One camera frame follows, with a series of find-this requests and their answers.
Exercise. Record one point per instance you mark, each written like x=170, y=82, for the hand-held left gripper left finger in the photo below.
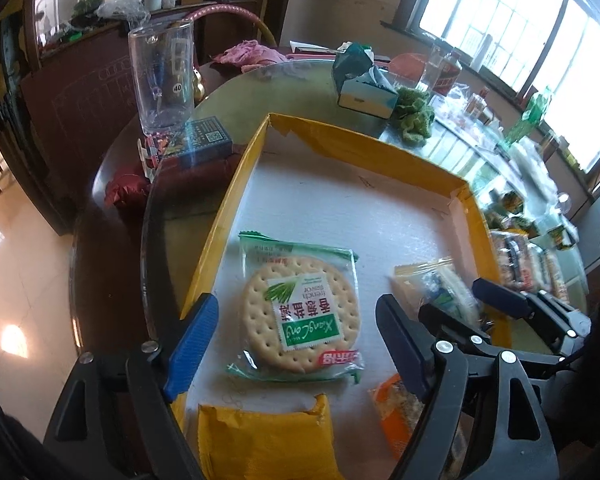
x=192, y=345

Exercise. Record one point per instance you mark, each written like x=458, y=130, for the small glass bottle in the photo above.
x=475, y=105

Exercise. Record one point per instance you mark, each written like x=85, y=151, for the white plastic bags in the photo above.
x=530, y=160

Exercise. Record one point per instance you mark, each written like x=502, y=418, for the clear plastic bag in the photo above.
x=122, y=7

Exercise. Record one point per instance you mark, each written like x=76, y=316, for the colourful candy packet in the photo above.
x=152, y=152

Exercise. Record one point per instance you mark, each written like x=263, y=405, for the green round cracker packet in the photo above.
x=300, y=310

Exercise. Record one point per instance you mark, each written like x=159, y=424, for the row of snack packets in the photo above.
x=522, y=260

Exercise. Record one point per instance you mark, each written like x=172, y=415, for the pink hula hoop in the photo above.
x=230, y=6

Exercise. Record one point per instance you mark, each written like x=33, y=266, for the green knitted cloth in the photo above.
x=415, y=115

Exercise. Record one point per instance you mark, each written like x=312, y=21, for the clear liquor bottle red label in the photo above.
x=442, y=67

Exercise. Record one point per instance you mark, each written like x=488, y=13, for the red fly swatter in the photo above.
x=407, y=64

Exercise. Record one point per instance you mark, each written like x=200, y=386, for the green plastic bottle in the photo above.
x=530, y=112

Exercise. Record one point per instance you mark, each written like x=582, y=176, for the yellow clear snack packet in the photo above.
x=430, y=285

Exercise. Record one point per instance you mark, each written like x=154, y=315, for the teal tissue box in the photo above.
x=365, y=95

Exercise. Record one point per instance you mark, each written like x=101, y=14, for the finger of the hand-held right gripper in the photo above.
x=445, y=322
x=500, y=296

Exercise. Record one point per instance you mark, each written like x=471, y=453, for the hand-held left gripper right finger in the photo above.
x=405, y=350

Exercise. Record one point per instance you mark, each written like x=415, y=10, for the white paper roll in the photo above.
x=482, y=52

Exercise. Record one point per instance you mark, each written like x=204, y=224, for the barred window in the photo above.
x=505, y=10

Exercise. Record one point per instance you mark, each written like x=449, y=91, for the pink cloth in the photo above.
x=252, y=55

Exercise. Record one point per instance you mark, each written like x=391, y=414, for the dark blue card box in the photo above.
x=200, y=140

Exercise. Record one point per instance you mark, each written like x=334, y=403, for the dark wooden cabinet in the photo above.
x=90, y=90

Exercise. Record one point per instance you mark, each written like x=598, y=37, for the printed laminated sheet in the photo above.
x=460, y=125

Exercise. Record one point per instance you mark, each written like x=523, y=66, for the orange snack packet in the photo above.
x=395, y=410

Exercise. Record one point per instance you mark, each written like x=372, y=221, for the yellow cardboard box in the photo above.
x=340, y=200

